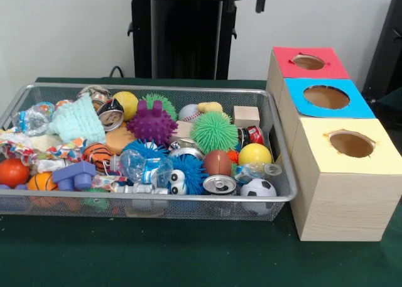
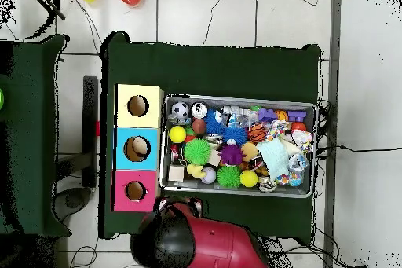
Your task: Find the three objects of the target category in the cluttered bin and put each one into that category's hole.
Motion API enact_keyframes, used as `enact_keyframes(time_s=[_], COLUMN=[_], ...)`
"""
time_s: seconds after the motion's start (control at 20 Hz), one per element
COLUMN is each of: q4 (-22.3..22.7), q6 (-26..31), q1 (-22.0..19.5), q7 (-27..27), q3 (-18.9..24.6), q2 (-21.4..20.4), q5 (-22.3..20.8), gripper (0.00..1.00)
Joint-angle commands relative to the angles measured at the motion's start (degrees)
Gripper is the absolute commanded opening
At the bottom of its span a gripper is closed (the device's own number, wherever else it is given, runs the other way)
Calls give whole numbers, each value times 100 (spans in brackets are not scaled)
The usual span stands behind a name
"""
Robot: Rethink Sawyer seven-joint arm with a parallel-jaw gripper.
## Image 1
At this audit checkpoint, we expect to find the black and white soccer ball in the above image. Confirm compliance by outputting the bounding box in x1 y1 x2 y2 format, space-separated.
240 178 278 213

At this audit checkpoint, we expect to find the purple spiky ball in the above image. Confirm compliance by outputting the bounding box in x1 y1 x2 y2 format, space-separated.
126 100 179 147

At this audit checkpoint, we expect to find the black chair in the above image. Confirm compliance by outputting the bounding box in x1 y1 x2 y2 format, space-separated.
361 0 402 102

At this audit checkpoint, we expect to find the silver drink can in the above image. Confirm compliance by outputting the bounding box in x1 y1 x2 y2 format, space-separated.
202 174 237 196

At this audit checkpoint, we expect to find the green puffer ball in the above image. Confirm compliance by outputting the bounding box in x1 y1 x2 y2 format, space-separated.
190 111 239 155

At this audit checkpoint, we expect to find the small crushed plastic bottle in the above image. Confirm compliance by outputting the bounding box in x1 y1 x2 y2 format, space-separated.
234 162 283 184

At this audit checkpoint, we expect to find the crushed red and black can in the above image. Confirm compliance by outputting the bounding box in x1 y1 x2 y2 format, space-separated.
237 126 266 146

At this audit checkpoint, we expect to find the yellow ball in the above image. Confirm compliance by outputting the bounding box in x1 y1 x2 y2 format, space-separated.
237 143 273 166

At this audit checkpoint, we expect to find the wooden box with three holes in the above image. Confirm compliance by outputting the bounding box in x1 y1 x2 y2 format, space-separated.
266 46 402 242

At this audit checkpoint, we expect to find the shallow mesh bin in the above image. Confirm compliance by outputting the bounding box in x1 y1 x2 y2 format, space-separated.
0 82 298 222

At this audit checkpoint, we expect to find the blue puffer ball with eyes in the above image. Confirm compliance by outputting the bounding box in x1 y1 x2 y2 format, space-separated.
168 154 210 196

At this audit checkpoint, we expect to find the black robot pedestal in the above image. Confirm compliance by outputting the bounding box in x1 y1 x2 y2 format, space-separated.
121 0 254 80

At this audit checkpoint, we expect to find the mint knitted cloth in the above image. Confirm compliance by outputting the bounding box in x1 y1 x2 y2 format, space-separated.
46 92 107 146

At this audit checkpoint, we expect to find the dark green table cloth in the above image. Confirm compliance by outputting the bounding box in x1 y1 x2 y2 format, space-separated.
0 76 402 287
375 87 402 112

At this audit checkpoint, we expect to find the brown toy football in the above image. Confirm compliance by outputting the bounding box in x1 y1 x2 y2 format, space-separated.
202 149 233 177

